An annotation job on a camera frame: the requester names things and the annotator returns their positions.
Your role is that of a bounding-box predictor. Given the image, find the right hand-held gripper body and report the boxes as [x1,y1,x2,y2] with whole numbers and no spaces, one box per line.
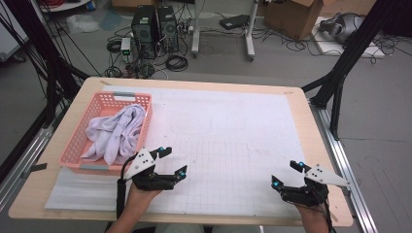
[279,164,352,209]

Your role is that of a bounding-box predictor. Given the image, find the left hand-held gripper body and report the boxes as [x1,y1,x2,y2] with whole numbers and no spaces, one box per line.
[123,148,178,192]

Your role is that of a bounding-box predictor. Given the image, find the lilac patterned towel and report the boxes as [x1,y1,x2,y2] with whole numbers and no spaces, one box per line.
[80,104,148,167]

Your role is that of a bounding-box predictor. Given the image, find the pink plastic basket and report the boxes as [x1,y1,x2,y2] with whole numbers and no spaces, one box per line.
[58,91,154,177]

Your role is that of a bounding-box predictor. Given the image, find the person's right hand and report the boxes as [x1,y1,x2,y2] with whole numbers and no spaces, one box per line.
[295,201,332,228]

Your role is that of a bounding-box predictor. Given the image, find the person's left hand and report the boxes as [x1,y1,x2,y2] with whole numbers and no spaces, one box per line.
[124,185,163,210]

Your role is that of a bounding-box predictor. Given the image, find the white grid mat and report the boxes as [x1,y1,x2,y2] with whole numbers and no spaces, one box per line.
[96,84,323,218]

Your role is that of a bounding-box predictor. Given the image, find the wooden table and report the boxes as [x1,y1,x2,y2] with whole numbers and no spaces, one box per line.
[8,76,354,227]

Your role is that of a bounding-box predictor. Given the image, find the white adapter box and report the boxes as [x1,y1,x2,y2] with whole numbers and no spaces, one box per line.
[120,37,132,63]

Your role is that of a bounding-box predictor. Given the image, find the black computer tower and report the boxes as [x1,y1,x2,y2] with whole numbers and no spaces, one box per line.
[156,5,180,53]
[130,5,158,59]

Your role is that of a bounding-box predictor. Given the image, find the white floor board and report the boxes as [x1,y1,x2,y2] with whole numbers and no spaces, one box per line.
[312,16,387,59]

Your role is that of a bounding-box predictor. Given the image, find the white metal stand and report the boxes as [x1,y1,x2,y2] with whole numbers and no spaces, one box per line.
[190,0,260,62]

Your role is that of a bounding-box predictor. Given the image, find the black flat device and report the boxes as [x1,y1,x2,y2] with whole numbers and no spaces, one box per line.
[219,14,251,31]

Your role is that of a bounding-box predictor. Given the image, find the grey headset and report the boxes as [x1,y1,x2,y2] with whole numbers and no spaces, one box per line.
[319,12,365,45]

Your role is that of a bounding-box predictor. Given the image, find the brown cardboard box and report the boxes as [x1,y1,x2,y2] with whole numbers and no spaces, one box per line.
[263,0,325,41]

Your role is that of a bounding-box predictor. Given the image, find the clear plastic bag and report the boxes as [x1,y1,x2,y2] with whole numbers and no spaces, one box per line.
[66,13,100,35]

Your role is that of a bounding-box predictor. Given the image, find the white round table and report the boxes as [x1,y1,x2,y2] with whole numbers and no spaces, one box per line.
[38,0,92,14]

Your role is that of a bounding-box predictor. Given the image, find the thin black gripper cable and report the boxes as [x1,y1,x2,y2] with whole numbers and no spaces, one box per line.
[319,193,335,233]

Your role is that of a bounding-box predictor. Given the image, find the thick black sleeved cable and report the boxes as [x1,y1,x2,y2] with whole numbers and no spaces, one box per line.
[116,154,139,220]

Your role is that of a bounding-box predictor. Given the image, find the aluminium rail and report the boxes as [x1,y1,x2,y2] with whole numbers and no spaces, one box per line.
[309,100,379,233]
[0,106,66,212]

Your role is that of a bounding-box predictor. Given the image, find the coiled black cable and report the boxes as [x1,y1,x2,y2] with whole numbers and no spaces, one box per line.
[165,54,189,73]

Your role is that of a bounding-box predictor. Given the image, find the tangle of black floor cables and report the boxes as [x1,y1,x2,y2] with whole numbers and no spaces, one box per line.
[256,23,412,61]

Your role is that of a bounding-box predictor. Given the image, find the black frame post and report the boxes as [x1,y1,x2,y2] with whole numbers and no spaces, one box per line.
[4,0,90,128]
[300,0,403,142]

